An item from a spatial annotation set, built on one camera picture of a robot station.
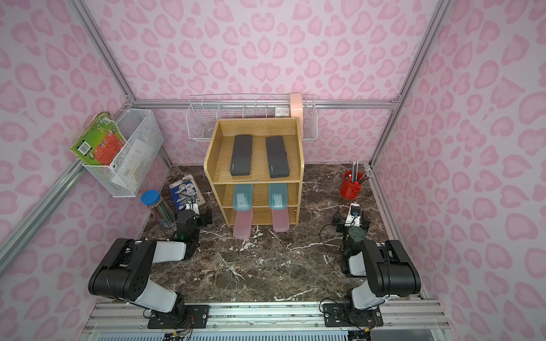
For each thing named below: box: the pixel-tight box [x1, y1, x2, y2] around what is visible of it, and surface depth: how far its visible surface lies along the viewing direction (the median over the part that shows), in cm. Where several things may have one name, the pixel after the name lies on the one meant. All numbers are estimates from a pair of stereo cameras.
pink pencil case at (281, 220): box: [272, 208, 290, 233], surface depth 95 cm
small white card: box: [275, 106, 291, 118], surface depth 94 cm
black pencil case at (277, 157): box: [265, 135, 290, 179], surface depth 80 cm
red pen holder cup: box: [339, 170, 364, 200], surface depth 106 cm
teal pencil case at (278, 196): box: [268, 183, 288, 211], surface depth 85 cm
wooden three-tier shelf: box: [203, 116, 305, 228], surface depth 84 cm
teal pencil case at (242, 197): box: [233, 183, 254, 211], surface depth 85 cm
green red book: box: [70, 111, 127, 167], surface depth 73 cm
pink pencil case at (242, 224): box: [233, 208, 254, 241], surface depth 95 cm
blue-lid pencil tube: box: [140, 189, 177, 229], surface depth 87 cm
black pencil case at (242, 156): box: [229, 134, 253, 177], surface depth 80 cm
